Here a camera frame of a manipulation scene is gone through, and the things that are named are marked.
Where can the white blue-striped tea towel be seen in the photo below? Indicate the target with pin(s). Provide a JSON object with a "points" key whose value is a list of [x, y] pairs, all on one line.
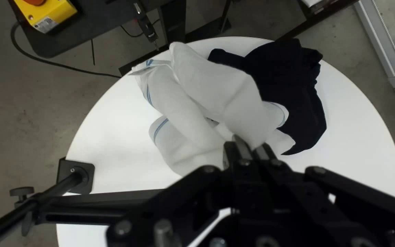
{"points": [[205, 91]]}

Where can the yellow emergency stop red button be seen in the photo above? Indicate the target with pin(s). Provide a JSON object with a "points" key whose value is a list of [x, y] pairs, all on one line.
{"points": [[46, 14]]}

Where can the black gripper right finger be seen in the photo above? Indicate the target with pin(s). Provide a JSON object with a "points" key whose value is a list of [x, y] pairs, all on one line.
{"points": [[325, 201]]}

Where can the black perforated workbench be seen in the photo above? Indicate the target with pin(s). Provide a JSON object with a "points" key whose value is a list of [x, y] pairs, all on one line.
{"points": [[101, 18]]}

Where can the black cloth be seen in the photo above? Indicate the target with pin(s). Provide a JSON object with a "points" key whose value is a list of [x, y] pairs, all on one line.
{"points": [[288, 83]]}

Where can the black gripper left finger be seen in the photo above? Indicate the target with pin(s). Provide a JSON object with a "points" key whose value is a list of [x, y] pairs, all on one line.
{"points": [[192, 201]]}

